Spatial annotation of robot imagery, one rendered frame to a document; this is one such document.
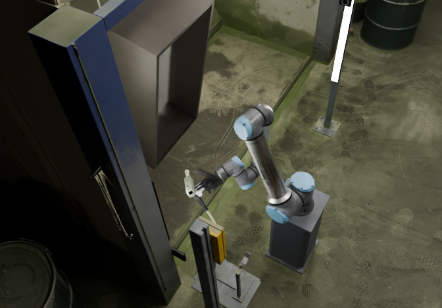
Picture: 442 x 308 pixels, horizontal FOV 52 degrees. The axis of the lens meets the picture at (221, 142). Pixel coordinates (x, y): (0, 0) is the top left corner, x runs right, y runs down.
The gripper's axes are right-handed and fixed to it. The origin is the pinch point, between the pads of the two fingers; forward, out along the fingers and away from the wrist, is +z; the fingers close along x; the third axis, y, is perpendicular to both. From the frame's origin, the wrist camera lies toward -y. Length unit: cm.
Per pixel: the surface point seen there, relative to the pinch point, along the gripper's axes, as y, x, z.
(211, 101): -15, 163, -49
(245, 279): 43, -50, -1
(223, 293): 41, -54, 13
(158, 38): -87, -18, -38
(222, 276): 36, -47, 9
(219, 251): 0, -98, -6
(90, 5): -147, 148, -9
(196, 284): 31, -47, 23
